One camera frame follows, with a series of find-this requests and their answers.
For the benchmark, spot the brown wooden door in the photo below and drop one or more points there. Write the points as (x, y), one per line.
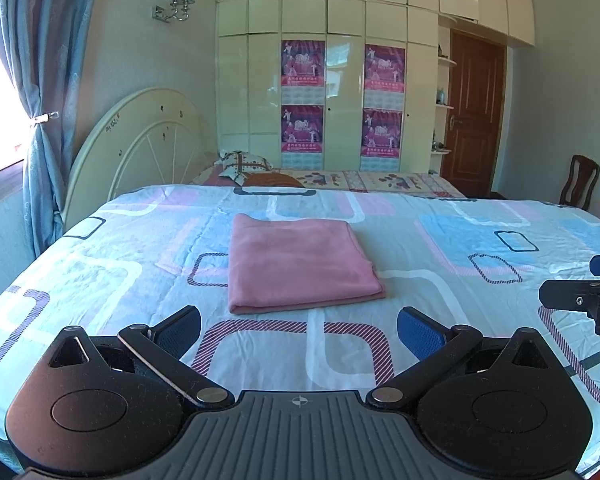
(475, 110)

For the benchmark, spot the patterned pillow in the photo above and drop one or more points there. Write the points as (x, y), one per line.
(242, 162)

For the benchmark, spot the purple wall poster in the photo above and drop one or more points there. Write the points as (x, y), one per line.
(303, 67)
(385, 70)
(302, 132)
(381, 135)

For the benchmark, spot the white corner shelf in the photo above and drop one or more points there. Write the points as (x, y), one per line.
(442, 110)

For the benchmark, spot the pink sweater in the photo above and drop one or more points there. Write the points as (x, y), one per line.
(300, 260)

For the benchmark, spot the cream glossy wardrobe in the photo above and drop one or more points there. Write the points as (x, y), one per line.
(345, 10)

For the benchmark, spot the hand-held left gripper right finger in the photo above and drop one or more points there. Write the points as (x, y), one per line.
(420, 331)

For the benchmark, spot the blue curtain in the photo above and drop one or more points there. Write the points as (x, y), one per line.
(45, 60)

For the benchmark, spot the brown wooden chair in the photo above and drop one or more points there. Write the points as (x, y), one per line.
(580, 180)

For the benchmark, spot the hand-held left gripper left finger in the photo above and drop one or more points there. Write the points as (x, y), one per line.
(180, 329)

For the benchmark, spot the patterned pastel bedsheet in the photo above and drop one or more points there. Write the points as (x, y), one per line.
(455, 310)

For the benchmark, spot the small bluish bottle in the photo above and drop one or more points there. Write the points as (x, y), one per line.
(441, 95)

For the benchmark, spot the rust brown cushion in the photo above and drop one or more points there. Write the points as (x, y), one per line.
(275, 180)

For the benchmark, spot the floral bed cover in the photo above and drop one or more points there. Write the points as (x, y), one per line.
(380, 180)

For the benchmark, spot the curtain tieback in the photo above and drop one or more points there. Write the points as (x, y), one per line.
(42, 118)

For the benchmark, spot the cream round headboard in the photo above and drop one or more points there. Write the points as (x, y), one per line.
(145, 130)

